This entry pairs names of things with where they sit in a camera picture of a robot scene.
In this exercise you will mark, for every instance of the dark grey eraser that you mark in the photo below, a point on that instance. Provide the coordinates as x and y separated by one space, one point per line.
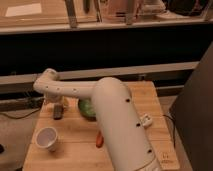
58 112

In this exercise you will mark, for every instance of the red carrot toy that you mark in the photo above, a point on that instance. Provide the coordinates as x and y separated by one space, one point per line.
99 140

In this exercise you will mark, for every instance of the green ceramic bowl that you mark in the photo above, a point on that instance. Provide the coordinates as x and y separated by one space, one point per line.
86 109

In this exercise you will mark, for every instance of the white plastic bottle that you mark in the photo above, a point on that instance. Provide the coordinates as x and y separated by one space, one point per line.
146 120

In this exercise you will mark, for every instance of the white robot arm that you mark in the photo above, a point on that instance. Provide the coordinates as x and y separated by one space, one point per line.
124 135

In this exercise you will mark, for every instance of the white paper sheet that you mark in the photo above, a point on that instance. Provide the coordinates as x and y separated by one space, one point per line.
22 10

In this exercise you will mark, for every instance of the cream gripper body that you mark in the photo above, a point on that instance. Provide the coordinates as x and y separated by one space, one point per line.
56 99

